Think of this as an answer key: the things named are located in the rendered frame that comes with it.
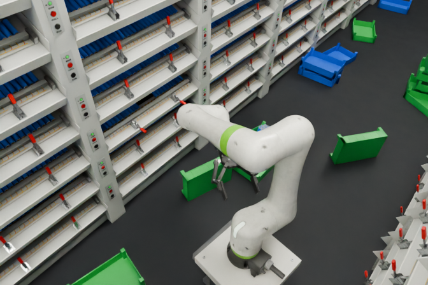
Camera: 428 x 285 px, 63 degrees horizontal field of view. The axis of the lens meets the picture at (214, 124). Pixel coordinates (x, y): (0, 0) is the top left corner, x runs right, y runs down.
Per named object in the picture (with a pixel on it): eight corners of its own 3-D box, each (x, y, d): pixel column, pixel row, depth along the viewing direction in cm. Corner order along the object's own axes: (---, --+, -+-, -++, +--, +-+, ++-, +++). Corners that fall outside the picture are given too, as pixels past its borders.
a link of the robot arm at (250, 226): (272, 245, 143) (279, 220, 131) (242, 266, 137) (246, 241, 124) (253, 222, 151) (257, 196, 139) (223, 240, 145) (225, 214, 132)
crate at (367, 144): (376, 156, 229) (369, 147, 235) (388, 135, 215) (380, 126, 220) (334, 164, 224) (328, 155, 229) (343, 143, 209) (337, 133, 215)
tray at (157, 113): (196, 92, 196) (200, 83, 188) (107, 154, 163) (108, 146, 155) (172, 68, 198) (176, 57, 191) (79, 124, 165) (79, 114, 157)
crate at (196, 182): (231, 179, 213) (223, 170, 218) (233, 158, 199) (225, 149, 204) (188, 201, 202) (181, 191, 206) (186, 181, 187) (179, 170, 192)
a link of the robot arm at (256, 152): (287, 168, 109) (283, 133, 104) (255, 186, 104) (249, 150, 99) (251, 148, 124) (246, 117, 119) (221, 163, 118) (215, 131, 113)
